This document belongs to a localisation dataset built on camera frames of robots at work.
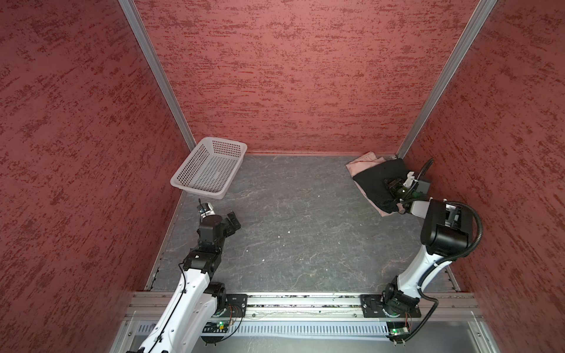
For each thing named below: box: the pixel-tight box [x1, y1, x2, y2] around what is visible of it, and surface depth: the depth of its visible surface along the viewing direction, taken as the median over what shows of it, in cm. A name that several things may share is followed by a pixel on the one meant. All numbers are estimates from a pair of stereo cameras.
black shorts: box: [352, 158, 409, 214], surface depth 108 cm
